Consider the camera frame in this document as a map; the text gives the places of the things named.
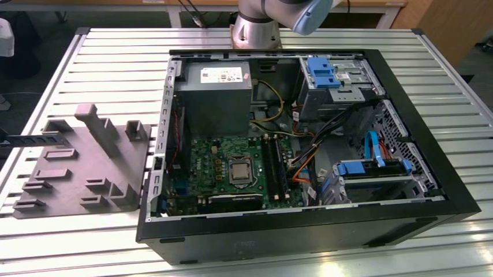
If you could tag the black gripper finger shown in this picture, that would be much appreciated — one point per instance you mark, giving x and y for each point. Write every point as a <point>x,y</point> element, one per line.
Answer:
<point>3,137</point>

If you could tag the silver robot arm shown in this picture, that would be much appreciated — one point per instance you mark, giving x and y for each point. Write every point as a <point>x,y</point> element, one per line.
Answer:
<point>254,29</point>

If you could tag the black RAM slot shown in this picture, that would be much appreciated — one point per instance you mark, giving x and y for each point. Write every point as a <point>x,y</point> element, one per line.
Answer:
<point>269,173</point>

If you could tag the grey stand foot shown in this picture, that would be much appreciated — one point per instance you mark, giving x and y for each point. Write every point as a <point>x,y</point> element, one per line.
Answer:
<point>4,104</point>

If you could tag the grey parts rack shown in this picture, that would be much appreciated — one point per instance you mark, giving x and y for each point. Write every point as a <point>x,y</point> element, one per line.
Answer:
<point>76,173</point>

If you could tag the green motherboard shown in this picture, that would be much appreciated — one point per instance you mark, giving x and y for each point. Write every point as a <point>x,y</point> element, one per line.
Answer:
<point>203,150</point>

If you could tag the grey power supply unit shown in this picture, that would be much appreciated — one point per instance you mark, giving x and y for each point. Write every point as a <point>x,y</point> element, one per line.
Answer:
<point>211,109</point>

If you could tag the CPU socket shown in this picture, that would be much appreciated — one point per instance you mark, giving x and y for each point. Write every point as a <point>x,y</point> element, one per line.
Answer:
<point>242,158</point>

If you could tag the silver CPU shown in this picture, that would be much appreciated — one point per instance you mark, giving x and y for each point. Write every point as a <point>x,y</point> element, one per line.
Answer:
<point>239,172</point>

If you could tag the black graphics card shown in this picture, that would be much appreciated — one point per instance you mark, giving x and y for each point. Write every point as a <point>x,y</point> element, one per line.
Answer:
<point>231,202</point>

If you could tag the black PC case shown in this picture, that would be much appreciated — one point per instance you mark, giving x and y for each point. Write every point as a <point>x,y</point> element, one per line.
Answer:
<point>269,236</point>

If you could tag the blue drive latch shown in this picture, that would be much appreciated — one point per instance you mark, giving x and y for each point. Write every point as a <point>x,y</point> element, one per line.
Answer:
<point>321,72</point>

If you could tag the grey metal drive cage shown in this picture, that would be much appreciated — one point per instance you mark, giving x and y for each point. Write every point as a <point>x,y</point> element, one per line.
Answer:
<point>346,95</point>

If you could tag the hard disk in blue carrier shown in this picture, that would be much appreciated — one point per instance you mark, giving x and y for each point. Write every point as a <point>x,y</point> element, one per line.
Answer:
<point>354,168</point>

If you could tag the grey metal disk bay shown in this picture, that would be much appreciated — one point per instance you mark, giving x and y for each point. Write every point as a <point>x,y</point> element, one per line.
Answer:
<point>377,181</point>

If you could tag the white framed wooden desk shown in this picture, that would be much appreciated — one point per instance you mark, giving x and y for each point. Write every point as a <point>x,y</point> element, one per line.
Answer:
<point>366,8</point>

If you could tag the wooden cabinet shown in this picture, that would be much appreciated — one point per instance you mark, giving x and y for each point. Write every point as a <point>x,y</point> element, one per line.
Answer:
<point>454,29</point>

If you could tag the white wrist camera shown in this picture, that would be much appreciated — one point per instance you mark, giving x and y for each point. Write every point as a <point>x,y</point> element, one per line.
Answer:
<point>5,37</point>

